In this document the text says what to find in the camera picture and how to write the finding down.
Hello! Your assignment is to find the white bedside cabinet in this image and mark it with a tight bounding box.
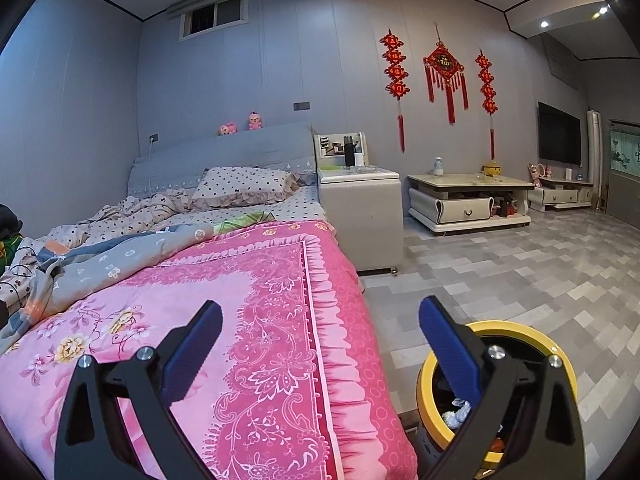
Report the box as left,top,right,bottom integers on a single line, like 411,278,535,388
314,132,404,274

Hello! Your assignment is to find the right pink plush toy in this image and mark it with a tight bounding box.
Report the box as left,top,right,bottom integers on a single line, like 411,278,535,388
247,112,262,131

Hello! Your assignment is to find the yellow rimmed trash bin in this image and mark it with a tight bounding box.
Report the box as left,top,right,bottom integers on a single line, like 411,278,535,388
415,318,580,470

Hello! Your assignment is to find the yellow bowl ornament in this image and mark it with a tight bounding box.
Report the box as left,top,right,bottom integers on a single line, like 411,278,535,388
482,160,502,178

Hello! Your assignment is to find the grey upholstered headboard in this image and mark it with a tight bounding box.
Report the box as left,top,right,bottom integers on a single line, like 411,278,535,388
127,122,316,197

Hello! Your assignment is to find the green floral pillow edge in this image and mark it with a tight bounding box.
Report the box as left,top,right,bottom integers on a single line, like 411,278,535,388
214,211,274,235

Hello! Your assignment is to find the left red knot decoration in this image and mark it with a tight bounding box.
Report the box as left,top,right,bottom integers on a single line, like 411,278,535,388
380,28,410,153

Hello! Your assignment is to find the pink floral bed cover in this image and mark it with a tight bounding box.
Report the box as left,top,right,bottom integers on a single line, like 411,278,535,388
0,219,420,480

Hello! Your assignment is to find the polka dot pillow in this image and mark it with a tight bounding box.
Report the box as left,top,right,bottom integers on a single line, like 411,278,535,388
191,167,300,209

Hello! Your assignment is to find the white tissue wad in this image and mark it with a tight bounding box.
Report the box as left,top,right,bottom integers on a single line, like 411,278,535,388
442,398,472,432

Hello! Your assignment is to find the polka dot crumpled duvet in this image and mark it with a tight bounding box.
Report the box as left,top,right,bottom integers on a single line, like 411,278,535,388
1,188,214,312

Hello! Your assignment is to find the small window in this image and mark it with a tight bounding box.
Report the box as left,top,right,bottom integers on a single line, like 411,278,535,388
179,0,248,41

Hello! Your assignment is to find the red knot decoration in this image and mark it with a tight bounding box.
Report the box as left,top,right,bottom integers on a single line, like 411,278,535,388
423,24,470,125
475,51,498,160
380,28,410,153

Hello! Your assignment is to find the white tv stand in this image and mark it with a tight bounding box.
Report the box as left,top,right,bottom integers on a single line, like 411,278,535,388
528,177,593,212

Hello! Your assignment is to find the white standing air conditioner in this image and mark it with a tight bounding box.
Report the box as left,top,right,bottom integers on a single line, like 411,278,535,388
587,110,603,209

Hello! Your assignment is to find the left pink plush toy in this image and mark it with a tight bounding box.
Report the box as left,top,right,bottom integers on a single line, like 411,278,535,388
216,122,238,136

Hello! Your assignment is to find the orange peel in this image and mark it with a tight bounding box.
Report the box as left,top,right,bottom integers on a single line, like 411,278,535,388
489,438,506,453

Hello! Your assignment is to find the grey patterned quilt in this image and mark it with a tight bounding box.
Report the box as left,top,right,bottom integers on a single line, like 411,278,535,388
1,223,215,352

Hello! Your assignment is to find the white coffee table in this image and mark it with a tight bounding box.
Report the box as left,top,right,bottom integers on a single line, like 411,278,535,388
408,174,534,235

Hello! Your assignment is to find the black clothing pile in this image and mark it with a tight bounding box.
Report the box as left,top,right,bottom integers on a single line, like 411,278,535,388
0,205,23,242

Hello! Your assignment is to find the right red knot decoration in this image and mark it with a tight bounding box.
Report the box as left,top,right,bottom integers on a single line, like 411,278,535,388
475,51,498,160

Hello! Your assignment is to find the pink figurine on stand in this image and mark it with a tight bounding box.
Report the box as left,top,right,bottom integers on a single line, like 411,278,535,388
528,164,547,188

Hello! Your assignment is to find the pink plush toy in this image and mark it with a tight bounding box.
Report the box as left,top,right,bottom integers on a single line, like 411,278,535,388
247,112,262,131
216,122,238,136

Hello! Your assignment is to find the centre red knot decoration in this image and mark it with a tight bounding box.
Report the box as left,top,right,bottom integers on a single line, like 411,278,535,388
423,24,470,125

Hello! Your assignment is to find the fish tank cabinet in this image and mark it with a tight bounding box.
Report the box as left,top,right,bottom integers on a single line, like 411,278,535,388
606,120,640,228

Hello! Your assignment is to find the green floral bedding bundle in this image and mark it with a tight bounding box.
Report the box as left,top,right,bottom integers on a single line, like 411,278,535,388
0,235,23,274

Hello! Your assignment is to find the black thermos bottle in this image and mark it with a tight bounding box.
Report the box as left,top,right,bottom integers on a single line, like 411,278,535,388
343,136,356,167

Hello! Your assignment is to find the wall mounted television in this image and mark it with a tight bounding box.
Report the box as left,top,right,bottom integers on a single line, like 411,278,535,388
537,102,582,166

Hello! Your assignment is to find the small white bottle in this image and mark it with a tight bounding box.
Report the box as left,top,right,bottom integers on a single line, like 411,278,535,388
433,157,445,177

